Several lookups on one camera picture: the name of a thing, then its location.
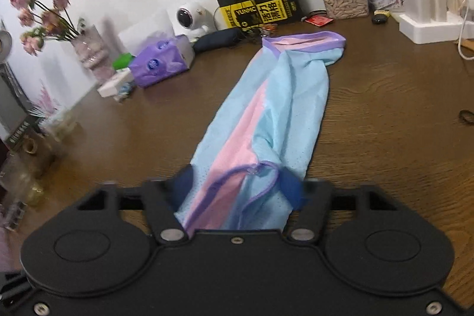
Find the pastel blue pink pants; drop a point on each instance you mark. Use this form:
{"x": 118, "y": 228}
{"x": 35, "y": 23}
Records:
{"x": 289, "y": 97}

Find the pink feathery decoration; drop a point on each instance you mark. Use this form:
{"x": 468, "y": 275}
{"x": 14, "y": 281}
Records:
{"x": 46, "y": 99}

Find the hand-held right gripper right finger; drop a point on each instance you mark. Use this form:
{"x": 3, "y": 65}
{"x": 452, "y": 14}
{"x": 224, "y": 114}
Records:
{"x": 292, "y": 188}

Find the white round camera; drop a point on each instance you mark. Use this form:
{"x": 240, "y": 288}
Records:
{"x": 187, "y": 18}

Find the clear glass jar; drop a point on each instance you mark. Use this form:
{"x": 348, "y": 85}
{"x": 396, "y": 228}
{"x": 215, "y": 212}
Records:
{"x": 31, "y": 190}

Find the red foil packet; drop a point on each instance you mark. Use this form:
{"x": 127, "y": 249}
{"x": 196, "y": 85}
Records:
{"x": 318, "y": 21}

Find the purple tissue pack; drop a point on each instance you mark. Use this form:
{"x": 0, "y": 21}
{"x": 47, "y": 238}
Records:
{"x": 155, "y": 66}

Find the small bluish wrapper packet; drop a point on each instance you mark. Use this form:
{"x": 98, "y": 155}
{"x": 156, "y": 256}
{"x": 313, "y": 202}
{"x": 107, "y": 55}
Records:
{"x": 124, "y": 91}

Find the clear plastic container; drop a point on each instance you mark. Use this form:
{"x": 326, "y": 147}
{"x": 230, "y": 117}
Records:
{"x": 59, "y": 125}

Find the pink textured vase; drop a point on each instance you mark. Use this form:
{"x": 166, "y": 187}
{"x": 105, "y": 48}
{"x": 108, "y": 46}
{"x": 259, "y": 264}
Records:
{"x": 92, "y": 53}

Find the dark framed panel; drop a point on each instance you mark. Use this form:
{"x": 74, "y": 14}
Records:
{"x": 14, "y": 105}

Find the white charger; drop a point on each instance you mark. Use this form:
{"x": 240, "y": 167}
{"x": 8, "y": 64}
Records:
{"x": 439, "y": 5}
{"x": 416, "y": 5}

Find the dark navy cloth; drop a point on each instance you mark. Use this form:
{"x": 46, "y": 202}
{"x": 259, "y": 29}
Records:
{"x": 214, "y": 40}

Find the small yellow item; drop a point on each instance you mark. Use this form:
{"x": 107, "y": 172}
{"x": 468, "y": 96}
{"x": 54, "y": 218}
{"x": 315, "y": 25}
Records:
{"x": 383, "y": 12}

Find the small black oval case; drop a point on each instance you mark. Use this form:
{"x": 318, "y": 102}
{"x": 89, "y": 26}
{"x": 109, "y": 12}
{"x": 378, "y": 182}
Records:
{"x": 378, "y": 19}

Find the green box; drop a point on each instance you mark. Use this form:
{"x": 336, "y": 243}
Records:
{"x": 124, "y": 60}

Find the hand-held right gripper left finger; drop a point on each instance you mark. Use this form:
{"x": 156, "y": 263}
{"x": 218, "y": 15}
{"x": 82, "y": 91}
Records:
{"x": 185, "y": 183}

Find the white flat box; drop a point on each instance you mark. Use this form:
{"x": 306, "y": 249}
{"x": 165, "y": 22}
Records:
{"x": 111, "y": 86}

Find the white power strip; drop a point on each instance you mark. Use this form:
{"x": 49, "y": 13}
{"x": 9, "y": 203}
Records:
{"x": 426, "y": 32}

